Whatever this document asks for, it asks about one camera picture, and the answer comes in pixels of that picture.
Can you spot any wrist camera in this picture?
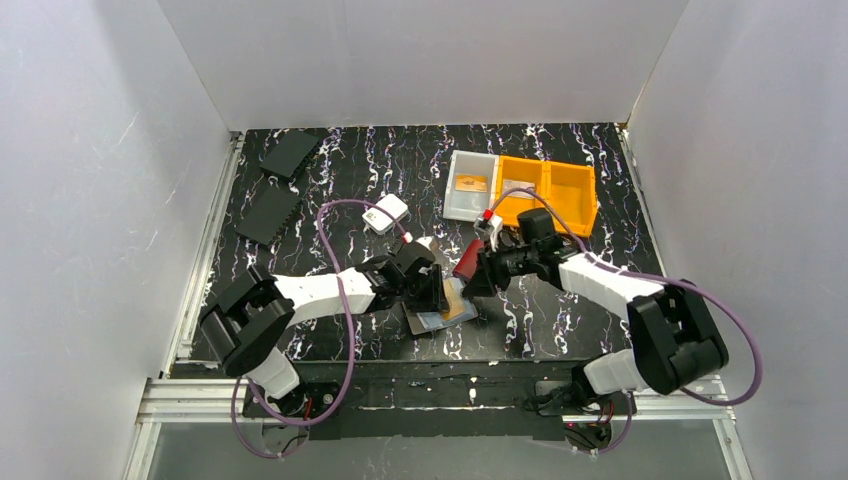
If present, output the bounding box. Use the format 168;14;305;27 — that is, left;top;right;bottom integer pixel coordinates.
401;231;437;253
474;209;503;251

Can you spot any black base bar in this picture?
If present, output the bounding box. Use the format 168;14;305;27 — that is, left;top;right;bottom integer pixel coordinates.
241;357;654;442

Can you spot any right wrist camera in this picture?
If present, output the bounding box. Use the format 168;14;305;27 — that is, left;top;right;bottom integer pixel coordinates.
474;209;503;251

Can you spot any black ridged block far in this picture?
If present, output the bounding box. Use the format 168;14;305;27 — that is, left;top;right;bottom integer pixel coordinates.
260;131;319;180

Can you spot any aluminium frame rail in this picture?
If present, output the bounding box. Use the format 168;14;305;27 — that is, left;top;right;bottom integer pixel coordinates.
123;131;246;479

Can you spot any red card holder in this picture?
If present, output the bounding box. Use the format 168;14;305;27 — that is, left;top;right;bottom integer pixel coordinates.
452;239;485;282

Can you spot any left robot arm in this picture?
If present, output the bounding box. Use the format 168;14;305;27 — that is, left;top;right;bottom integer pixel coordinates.
198;241;449;400

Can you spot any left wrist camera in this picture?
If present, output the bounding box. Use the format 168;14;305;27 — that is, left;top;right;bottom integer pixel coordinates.
401;231;437;253

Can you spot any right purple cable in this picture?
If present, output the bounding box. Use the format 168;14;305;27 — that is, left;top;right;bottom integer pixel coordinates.
483;187;764;455

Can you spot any black ridged block near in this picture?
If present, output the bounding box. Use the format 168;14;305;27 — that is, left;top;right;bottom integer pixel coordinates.
235;186;303;247

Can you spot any black ridged block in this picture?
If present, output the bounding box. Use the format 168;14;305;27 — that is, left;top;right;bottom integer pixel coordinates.
235;186;303;247
260;131;319;180

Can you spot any white box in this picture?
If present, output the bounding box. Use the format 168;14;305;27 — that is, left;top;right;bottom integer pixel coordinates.
362;194;409;235

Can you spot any white plastic bin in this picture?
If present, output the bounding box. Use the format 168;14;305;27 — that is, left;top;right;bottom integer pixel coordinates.
442;150;499;222

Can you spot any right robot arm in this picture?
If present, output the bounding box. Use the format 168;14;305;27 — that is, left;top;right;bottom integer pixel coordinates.
461;208;729;404

